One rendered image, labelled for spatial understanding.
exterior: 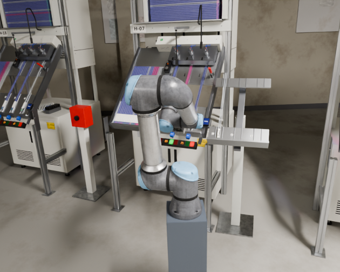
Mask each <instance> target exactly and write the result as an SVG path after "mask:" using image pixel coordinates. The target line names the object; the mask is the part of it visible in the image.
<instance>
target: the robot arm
mask: <svg viewBox="0 0 340 272"><path fill-rule="evenodd" d="M125 102H126V104H127V105H129V106H131V105H132V111H133V112H134V113H135V114H137V118H138V126H139V133H140V141H141V148H142V155H143V161H142V163H141V165H140V166H139V168H138V182H139V185H140V186H141V188H143V189H148V190H157V191H169V192H173V197H172V200H171V203H170V206H169V212H170V214H171V216H173V217H174V218H176V219H179V220H192V219H195V218H197V217H199V216H200V215H201V213H202V205H201V202H200V199H199V197H198V178H199V176H198V169H197V167H196V166H194V165H193V164H192V163H190V162H186V161H179V162H174V163H173V164H172V165H171V166H170V165H167V162H166V160H165V159H164V158H163V157H162V147H161V137H160V131H162V132H165V133H169V132H172V131H177V133H179V132H183V133H185V131H186V129H187V128H194V129H201V128H202V127H203V115H202V114H198V113H196V110H195V107H194V104H193V94H192V92H191V89H190V88H189V87H188V86H187V85H186V84H185V83H184V82H183V81H181V80H180V79H178V78H176V77H173V76H169V75H137V76H131V77H129V79H128V81H127V83H126V87H125ZM161 106H162V107H161ZM160 109H161V114H160V120H159V117H158V111H159V110H160Z"/></svg>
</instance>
